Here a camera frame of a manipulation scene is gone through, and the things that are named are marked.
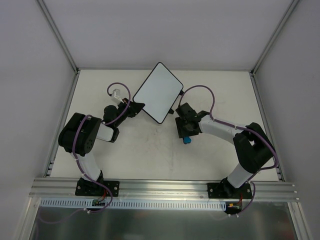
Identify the blue whiteboard eraser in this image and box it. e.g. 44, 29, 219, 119
182, 136, 192, 145

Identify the white whiteboard black frame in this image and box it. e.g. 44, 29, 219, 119
132, 62, 184, 124

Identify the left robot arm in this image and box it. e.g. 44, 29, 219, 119
58, 98, 145, 197

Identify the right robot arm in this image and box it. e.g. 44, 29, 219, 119
175, 103, 276, 199

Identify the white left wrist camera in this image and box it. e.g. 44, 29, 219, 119
111, 88, 124, 105

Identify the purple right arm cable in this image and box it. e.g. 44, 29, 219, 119
178, 85, 279, 213

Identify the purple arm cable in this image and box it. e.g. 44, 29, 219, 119
178, 85, 279, 213
72, 82, 132, 213

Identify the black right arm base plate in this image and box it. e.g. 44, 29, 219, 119
206, 182, 253, 200

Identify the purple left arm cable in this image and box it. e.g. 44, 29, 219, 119
72, 82, 132, 213

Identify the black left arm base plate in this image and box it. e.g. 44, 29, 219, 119
75, 178, 120, 197

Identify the white slotted cable duct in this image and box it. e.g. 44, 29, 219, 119
39, 197, 227, 212

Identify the left aluminium frame post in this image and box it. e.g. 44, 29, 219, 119
35, 0, 79, 74

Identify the aluminium frame post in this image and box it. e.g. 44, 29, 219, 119
250, 0, 301, 76
35, 0, 79, 74

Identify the aluminium front rail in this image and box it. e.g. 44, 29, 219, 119
28, 177, 300, 202

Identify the right aluminium frame post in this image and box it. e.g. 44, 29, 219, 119
250, 0, 301, 76

